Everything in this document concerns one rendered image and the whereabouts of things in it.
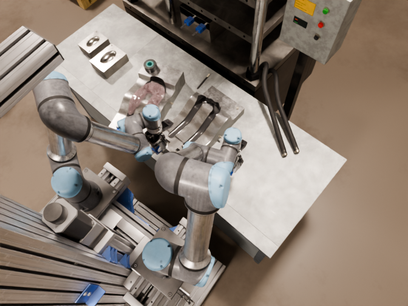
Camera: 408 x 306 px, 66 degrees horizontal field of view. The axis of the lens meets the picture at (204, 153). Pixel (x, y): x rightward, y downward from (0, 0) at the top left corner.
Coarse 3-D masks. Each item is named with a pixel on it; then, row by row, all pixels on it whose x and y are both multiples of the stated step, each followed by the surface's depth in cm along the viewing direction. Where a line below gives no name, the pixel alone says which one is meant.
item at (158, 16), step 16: (144, 0) 243; (160, 0) 242; (176, 0) 240; (144, 16) 239; (160, 16) 234; (176, 16) 233; (176, 32) 226; (224, 32) 224; (272, 32) 221; (192, 48) 223; (208, 48) 218; (224, 48) 218; (240, 48) 217; (272, 48) 215; (288, 48) 214; (224, 64) 211; (240, 64) 211; (272, 64) 209; (240, 80) 209; (256, 80) 204
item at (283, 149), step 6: (264, 96) 185; (270, 102) 183; (270, 108) 182; (270, 114) 182; (276, 120) 181; (276, 126) 180; (276, 132) 180; (282, 138) 179; (282, 144) 178; (282, 150) 177
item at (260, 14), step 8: (128, 0) 242; (136, 0) 241; (256, 0) 154; (264, 0) 152; (256, 8) 157; (264, 8) 156; (256, 16) 161; (264, 16) 161; (256, 24) 165; (264, 24) 167; (256, 32) 170; (256, 40) 175; (256, 48) 180; (256, 56) 186; (256, 64) 193; (248, 72) 202; (256, 72) 200
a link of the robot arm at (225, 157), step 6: (210, 150) 130; (216, 150) 130; (222, 150) 130; (228, 150) 129; (234, 150) 130; (210, 156) 129; (216, 156) 129; (222, 156) 128; (228, 156) 128; (234, 156) 130; (210, 162) 130; (216, 162) 129; (222, 162) 127; (228, 162) 127; (228, 168) 127
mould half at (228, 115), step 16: (192, 96) 184; (208, 96) 192; (224, 96) 192; (208, 112) 179; (224, 112) 178; (240, 112) 187; (192, 128) 181; (208, 128) 178; (224, 128) 182; (176, 144) 176; (208, 144) 178
